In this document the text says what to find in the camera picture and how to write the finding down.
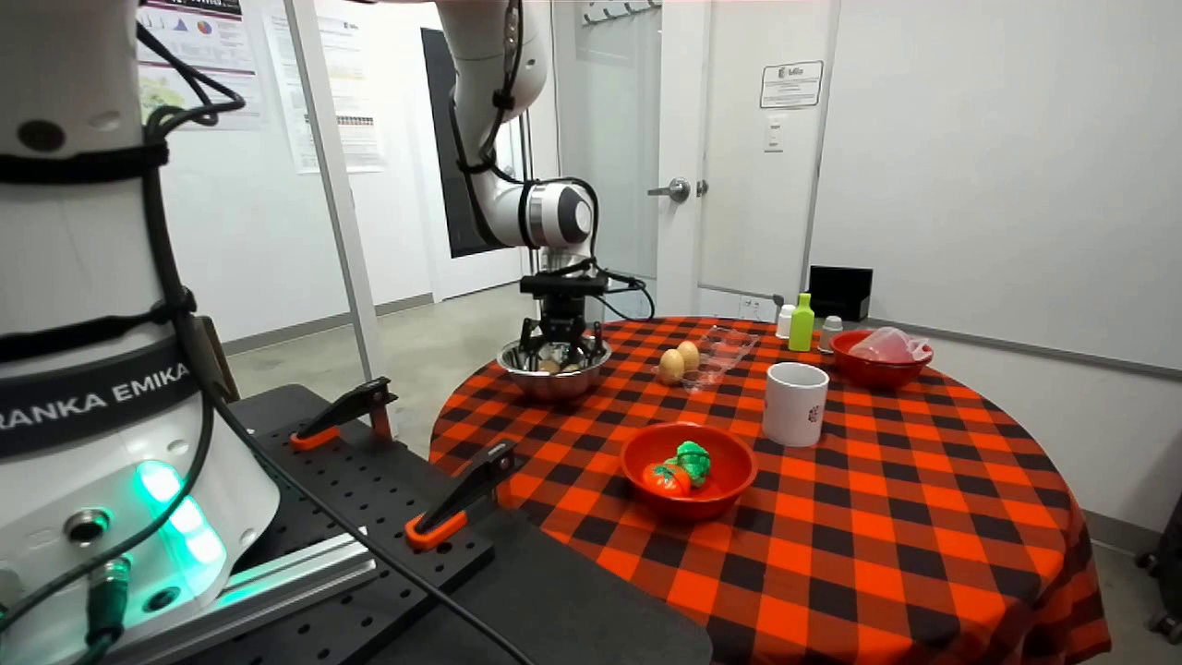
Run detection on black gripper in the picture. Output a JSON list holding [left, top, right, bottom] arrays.
[[515, 293, 596, 371]]

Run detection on metal bowl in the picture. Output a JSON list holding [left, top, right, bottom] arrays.
[[495, 327, 612, 401]]

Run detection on clear plastic egg carton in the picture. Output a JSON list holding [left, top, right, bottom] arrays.
[[660, 322, 767, 395]]

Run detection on orange plastic bowl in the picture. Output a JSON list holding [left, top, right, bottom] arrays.
[[618, 422, 762, 525]]

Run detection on red bowl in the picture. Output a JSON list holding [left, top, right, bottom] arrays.
[[826, 327, 938, 395]]

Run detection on orange toy vegetable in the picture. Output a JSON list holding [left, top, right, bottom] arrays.
[[640, 459, 694, 497]]

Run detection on black orange clamp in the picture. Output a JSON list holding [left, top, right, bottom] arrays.
[[402, 438, 522, 552], [289, 371, 402, 459]]

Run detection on green toy vegetable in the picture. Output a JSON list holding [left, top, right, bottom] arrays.
[[669, 434, 716, 487]]

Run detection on white door with dark window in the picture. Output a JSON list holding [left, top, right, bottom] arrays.
[[412, 0, 530, 307]]

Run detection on green bottle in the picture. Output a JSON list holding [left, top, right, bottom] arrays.
[[785, 293, 821, 358]]

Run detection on white mug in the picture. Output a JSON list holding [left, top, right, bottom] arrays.
[[756, 358, 829, 450]]

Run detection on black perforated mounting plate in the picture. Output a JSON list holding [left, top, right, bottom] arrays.
[[179, 379, 719, 665]]

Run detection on white paper sheet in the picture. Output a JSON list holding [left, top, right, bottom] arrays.
[[306, 0, 391, 173]]

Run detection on pink cloth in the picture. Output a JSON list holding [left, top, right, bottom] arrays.
[[844, 326, 934, 366]]

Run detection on red black plaid tablecloth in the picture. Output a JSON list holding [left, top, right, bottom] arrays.
[[426, 312, 1114, 665]]

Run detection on black suitcase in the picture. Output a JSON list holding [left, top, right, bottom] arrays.
[[1136, 492, 1182, 646]]

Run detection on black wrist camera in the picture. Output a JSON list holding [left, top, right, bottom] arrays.
[[515, 268, 612, 299]]

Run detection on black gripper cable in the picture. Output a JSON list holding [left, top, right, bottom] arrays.
[[588, 264, 660, 326]]

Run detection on grey metal post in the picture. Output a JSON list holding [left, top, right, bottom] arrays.
[[282, 0, 386, 387]]

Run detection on black wall box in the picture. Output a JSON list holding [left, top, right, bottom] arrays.
[[805, 261, 876, 326]]

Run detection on wall coat hooks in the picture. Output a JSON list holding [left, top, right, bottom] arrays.
[[575, 0, 663, 29]]

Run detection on aluminium rail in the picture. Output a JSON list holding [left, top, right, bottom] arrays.
[[108, 527, 386, 665]]

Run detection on white wall sign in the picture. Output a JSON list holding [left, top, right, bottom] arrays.
[[756, 55, 826, 115]]

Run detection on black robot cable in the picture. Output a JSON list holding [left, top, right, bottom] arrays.
[[108, 14, 534, 665]]

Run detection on black cable with green plug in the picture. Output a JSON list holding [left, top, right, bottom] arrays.
[[0, 390, 221, 665]]

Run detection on wall poster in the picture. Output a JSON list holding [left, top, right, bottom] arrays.
[[128, 0, 269, 135]]

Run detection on black velcro strap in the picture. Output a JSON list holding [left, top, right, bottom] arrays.
[[0, 131, 173, 190], [0, 283, 195, 366]]

